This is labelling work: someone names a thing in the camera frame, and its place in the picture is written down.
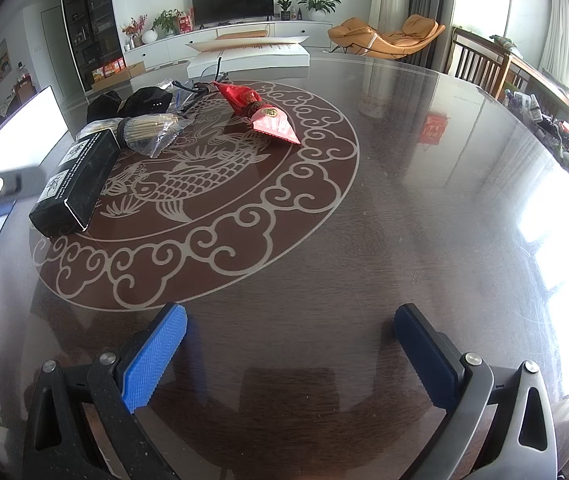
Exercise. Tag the red fan-shaped ornament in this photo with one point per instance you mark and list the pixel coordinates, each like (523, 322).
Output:
(269, 117)

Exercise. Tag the bagged wooden sticks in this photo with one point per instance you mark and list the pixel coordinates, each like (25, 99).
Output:
(157, 130)

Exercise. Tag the orange lounge chair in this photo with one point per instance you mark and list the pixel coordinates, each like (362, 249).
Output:
(389, 37)

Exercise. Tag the black box with white labels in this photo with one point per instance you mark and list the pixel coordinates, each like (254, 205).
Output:
(79, 185)

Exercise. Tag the dark display cabinet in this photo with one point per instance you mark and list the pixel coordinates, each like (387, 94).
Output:
(87, 25)

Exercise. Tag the wooden side table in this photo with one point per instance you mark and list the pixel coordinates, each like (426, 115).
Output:
(534, 75)

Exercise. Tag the small potted plant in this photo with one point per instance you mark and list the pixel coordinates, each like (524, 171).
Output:
(284, 9)

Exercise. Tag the pile of small clutter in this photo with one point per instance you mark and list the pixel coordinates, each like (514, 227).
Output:
(559, 130)

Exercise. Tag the red flowers in vase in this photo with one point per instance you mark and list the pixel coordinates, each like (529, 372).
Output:
(134, 30)

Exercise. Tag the white flat box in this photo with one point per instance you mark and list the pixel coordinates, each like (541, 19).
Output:
(249, 57)

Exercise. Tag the black television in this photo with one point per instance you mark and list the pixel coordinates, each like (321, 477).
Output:
(232, 2)

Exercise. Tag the bushy green potted plant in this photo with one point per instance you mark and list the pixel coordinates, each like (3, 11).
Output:
(167, 22)

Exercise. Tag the white television cabinet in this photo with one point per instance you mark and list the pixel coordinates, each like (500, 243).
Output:
(164, 47)

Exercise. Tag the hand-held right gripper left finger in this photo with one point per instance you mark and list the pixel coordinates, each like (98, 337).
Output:
(154, 355)

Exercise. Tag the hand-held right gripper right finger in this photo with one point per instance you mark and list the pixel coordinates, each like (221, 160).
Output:
(427, 360)

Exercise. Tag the open cardboard box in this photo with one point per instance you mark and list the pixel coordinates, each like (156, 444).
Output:
(114, 72)

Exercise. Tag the red gift box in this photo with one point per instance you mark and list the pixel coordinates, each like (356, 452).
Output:
(185, 23)

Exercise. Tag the large leafy potted plant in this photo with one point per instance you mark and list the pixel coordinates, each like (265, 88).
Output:
(318, 4)

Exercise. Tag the framed wall picture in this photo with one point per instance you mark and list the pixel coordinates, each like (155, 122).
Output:
(2, 59)

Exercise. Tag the round white vase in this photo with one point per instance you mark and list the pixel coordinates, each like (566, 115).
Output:
(149, 36)

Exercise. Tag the dark wooden chair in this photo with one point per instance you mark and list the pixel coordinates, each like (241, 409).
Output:
(472, 60)

